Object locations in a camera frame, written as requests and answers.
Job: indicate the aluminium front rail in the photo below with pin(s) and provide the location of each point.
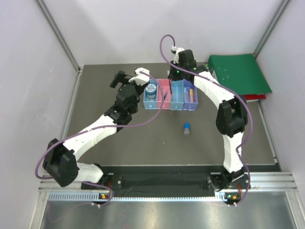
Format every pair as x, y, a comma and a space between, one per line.
258, 181

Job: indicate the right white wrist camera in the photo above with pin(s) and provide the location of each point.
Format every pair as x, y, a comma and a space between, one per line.
176, 50

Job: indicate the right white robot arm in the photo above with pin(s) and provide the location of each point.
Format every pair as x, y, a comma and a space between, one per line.
231, 116

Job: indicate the red pen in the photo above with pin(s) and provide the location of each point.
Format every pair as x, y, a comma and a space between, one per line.
170, 85

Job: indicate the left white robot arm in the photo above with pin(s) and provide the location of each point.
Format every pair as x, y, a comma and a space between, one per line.
61, 161

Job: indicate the purple drawer box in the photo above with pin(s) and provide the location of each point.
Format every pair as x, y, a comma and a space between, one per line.
190, 106

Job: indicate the grey blue glue stick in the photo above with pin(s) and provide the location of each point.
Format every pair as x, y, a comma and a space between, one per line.
186, 129

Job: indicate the orange highlighter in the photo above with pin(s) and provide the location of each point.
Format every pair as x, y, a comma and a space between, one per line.
191, 95

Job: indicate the grey slotted cable duct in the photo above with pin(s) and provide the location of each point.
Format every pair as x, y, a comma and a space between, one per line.
102, 197

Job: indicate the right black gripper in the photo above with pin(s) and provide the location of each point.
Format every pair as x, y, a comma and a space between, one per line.
171, 76

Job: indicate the red folder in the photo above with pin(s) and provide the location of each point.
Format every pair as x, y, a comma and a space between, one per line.
254, 97

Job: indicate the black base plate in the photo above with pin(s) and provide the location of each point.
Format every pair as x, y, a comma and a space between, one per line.
205, 181

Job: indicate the dark green binder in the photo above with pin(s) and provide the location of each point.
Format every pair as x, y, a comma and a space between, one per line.
240, 73

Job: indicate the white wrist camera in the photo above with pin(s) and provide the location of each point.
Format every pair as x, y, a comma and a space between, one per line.
176, 50
141, 78

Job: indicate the blue slime jar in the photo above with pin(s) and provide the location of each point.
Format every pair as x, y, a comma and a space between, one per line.
151, 91

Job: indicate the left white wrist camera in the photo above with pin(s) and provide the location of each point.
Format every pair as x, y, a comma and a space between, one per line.
141, 78

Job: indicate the pink drawer box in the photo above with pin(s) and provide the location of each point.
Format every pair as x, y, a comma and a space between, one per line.
162, 88

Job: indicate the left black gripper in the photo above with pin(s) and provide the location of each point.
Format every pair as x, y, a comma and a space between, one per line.
122, 78

